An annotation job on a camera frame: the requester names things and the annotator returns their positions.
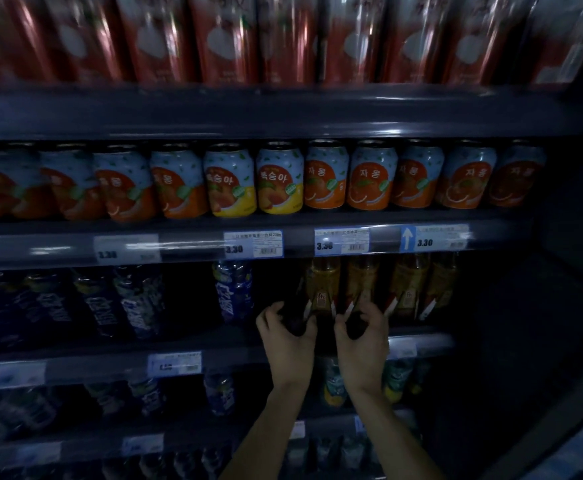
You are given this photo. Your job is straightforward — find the dark grey store shelf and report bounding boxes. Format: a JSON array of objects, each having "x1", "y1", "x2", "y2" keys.
[{"x1": 0, "y1": 0, "x2": 583, "y2": 480}]

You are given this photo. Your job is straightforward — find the row of gold label bottles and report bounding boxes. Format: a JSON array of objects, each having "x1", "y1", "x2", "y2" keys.
[{"x1": 303, "y1": 251, "x2": 462, "y2": 327}]

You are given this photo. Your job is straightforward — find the row of small blue bottles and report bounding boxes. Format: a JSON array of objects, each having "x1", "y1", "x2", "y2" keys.
[{"x1": 99, "y1": 442, "x2": 235, "y2": 480}]

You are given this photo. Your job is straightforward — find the person's left hand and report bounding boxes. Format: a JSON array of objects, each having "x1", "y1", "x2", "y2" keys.
[{"x1": 255, "y1": 300, "x2": 318, "y2": 391}]

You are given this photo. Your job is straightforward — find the row of dark blue bottles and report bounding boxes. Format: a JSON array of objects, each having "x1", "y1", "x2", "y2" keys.
[{"x1": 0, "y1": 269, "x2": 78, "y2": 355}]

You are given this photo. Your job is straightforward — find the row of orange fruit cans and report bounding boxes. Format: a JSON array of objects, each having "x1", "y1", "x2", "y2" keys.
[{"x1": 0, "y1": 138, "x2": 547, "y2": 225}]

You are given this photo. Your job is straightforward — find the person's left forearm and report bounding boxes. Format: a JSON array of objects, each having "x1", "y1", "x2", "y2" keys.
[{"x1": 219, "y1": 382, "x2": 312, "y2": 480}]

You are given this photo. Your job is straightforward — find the row of dark green bottles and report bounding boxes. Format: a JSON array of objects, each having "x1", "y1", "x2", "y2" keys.
[{"x1": 281, "y1": 429, "x2": 377, "y2": 475}]

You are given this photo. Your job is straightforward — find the yellow peach print drink can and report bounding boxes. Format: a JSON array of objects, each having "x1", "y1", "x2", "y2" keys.
[
  {"x1": 202, "y1": 142, "x2": 258, "y2": 218},
  {"x1": 255, "y1": 140, "x2": 305, "y2": 215}
]

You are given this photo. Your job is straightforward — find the amber tea bottle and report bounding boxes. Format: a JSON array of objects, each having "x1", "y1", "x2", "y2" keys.
[
  {"x1": 277, "y1": 274, "x2": 318, "y2": 338},
  {"x1": 339, "y1": 289, "x2": 372, "y2": 341}
]

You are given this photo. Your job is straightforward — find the person's right forearm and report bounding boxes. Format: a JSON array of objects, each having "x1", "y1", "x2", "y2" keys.
[{"x1": 346, "y1": 387, "x2": 445, "y2": 480}]

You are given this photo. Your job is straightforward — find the person's right hand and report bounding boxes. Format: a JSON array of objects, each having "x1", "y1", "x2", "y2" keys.
[{"x1": 333, "y1": 300, "x2": 391, "y2": 395}]

